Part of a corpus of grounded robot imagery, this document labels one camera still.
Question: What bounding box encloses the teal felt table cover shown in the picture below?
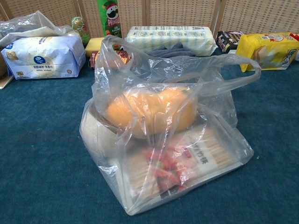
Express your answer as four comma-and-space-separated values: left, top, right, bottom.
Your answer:
0, 48, 299, 224

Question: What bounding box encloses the crumpled clear plastic bag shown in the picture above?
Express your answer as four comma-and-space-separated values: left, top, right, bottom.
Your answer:
0, 10, 80, 49

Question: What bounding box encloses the wicker folding screen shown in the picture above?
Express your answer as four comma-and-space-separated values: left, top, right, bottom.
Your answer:
0, 0, 299, 39

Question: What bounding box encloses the white blue tissue pack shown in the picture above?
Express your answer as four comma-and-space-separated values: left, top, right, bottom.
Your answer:
0, 35, 86, 80

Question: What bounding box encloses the long white paper towel pack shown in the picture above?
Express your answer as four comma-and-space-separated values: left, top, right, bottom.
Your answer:
126, 25, 218, 56

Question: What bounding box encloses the bamboo skewer pack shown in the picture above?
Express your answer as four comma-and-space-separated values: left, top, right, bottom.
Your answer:
123, 123, 243, 203

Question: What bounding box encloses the green Pringles can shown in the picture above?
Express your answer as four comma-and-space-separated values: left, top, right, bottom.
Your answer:
97, 0, 122, 39

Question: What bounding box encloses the clear plastic shopping bag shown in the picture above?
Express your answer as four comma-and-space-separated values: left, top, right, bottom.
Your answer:
78, 35, 262, 215

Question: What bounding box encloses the grey cloth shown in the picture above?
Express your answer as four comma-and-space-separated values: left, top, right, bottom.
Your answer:
144, 42, 199, 58

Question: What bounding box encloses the yellow sponge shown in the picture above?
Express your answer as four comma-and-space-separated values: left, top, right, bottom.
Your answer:
85, 36, 106, 58

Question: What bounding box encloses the orange plush toy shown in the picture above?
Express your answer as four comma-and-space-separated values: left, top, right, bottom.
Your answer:
106, 90, 198, 136

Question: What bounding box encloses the black pink snack pack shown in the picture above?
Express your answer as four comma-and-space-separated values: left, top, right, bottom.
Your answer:
215, 30, 245, 52

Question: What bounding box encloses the green egg-shaped bottle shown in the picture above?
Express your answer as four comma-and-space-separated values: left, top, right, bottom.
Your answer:
71, 16, 91, 46

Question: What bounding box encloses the brown panda cookie box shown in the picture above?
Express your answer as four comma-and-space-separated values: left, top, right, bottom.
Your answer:
88, 50, 131, 70

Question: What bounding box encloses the yellow cracker pack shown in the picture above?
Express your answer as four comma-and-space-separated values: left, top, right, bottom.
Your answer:
235, 32, 299, 72

